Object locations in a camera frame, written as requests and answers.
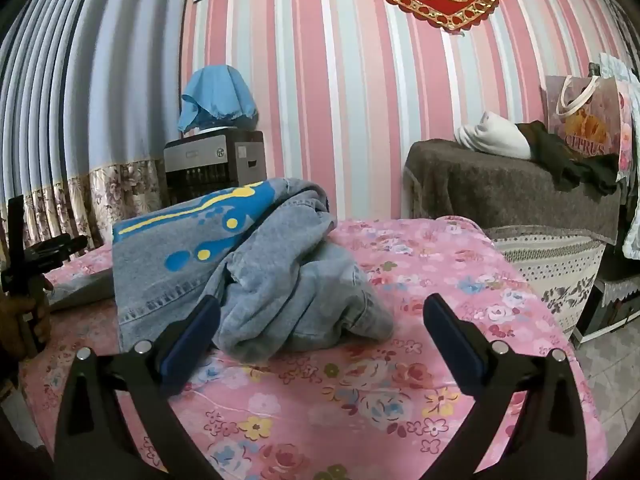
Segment pink floral bedsheet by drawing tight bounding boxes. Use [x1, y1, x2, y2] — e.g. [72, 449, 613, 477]
[19, 215, 609, 480]

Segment blue cloth cover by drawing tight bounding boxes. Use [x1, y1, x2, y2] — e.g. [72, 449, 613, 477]
[177, 64, 259, 134]

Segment brown blanket covered furniture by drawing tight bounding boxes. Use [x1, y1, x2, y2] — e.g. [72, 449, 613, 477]
[402, 137, 624, 246]

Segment white lace cloth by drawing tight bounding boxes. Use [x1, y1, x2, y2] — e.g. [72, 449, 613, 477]
[597, 52, 640, 84]

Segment dotted floral lace cover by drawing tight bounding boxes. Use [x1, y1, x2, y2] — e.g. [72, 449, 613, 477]
[484, 225, 609, 337]

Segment person's left hand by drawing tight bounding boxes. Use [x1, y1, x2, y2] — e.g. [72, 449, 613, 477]
[0, 280, 54, 361]

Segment white folded cloth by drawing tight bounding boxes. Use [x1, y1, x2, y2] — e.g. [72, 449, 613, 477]
[453, 111, 532, 160]

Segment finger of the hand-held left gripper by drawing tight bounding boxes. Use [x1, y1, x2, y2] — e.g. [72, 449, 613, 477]
[25, 235, 87, 264]

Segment grey water dispenser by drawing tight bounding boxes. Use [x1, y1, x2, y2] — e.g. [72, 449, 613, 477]
[163, 127, 266, 209]

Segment dark cloth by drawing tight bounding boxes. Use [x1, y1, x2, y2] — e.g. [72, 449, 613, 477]
[515, 120, 621, 196]

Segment blue printed denim jacket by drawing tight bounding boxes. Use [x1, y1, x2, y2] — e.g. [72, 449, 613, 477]
[49, 178, 396, 362]

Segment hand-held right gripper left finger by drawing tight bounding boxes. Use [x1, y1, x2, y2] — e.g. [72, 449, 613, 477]
[54, 296, 223, 480]

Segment floral gift bag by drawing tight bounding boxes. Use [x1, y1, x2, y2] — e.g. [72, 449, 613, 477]
[543, 74, 637, 182]

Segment blue striped floral curtain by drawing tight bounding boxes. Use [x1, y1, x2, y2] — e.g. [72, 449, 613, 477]
[0, 0, 195, 263]

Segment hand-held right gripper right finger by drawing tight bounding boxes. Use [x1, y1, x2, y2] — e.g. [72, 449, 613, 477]
[422, 293, 589, 480]

